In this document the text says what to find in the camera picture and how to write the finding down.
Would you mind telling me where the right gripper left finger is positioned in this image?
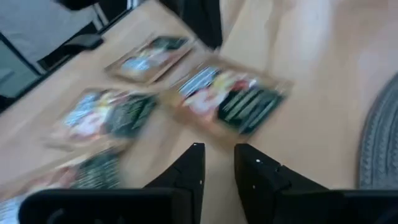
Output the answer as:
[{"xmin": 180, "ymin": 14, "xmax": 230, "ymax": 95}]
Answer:
[{"xmin": 18, "ymin": 142, "xmax": 206, "ymax": 224}]

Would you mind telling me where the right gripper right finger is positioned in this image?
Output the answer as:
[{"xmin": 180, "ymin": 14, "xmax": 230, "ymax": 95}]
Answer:
[{"xmin": 233, "ymin": 142, "xmax": 398, "ymax": 224}]

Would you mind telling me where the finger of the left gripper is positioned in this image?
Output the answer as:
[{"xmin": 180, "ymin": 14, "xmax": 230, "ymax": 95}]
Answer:
[{"xmin": 160, "ymin": 0, "xmax": 224, "ymax": 50}]

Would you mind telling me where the beige tea packet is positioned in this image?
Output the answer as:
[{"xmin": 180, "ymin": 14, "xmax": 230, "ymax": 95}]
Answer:
[
  {"xmin": 160, "ymin": 57, "xmax": 295, "ymax": 149},
  {"xmin": 104, "ymin": 33, "xmax": 196, "ymax": 87},
  {"xmin": 43, "ymin": 88, "xmax": 160, "ymax": 153}
]

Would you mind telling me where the orange tea packet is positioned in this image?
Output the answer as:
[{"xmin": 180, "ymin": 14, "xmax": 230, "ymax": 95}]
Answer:
[{"xmin": 0, "ymin": 145, "xmax": 127, "ymax": 203}]

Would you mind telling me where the grey round mat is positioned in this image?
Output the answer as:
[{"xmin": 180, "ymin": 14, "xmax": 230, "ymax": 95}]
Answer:
[{"xmin": 356, "ymin": 73, "xmax": 398, "ymax": 190}]

